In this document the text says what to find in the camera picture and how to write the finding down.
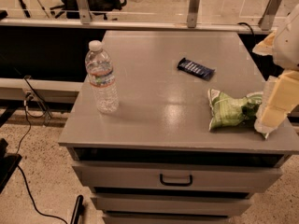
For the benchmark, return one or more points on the black object bottom floor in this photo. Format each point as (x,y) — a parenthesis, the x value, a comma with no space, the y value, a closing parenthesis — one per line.
(78,210)

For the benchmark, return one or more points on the metal railing bracket left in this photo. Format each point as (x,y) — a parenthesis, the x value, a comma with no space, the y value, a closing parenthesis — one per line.
(84,12)

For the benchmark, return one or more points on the black drawer handle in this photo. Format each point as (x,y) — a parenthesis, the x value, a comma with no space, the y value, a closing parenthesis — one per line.
(171,181)

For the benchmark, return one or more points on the blue snack bar wrapper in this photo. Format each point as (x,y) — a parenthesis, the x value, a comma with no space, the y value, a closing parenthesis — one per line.
(195,69)

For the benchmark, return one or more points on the clear plastic water bottle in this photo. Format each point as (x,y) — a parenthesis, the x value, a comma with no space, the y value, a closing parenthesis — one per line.
(100,72)

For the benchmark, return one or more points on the metal railing bracket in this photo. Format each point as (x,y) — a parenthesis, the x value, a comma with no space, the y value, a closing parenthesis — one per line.
(266,21)
(84,12)
(193,13)

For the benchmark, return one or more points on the metal railing bracket right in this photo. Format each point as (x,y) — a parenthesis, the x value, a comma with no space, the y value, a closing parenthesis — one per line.
(266,21)

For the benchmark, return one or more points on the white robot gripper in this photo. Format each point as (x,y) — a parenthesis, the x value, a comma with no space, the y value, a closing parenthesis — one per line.
(288,44)

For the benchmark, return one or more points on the green chip bag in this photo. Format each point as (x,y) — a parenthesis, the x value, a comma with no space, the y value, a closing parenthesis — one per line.
(227,111)

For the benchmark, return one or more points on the grey drawer cabinet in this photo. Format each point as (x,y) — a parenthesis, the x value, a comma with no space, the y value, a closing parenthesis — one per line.
(161,127)

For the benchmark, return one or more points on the metal railing bracket middle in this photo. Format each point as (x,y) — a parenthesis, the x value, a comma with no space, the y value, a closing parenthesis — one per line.
(193,13)

